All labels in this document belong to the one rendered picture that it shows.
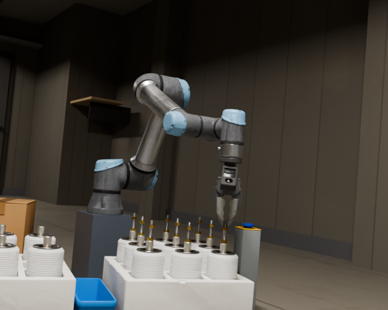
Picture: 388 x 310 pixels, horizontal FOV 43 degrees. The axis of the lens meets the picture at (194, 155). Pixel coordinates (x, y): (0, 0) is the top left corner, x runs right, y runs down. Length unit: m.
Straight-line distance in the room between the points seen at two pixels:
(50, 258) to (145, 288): 0.27
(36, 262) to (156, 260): 0.33
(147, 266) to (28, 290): 0.33
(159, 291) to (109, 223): 0.67
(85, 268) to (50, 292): 0.68
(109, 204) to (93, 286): 0.46
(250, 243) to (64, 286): 0.69
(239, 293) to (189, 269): 0.16
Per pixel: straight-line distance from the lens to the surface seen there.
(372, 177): 3.36
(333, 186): 3.80
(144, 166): 2.09
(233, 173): 1.50
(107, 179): 2.06
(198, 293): 1.47
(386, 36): 3.49
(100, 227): 2.03
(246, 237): 1.77
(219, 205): 1.54
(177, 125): 1.54
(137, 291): 1.42
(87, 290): 1.71
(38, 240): 1.63
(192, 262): 1.48
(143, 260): 1.45
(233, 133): 1.53
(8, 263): 1.41
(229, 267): 1.53
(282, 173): 4.16
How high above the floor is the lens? 0.47
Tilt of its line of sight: 3 degrees up
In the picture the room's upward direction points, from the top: 5 degrees clockwise
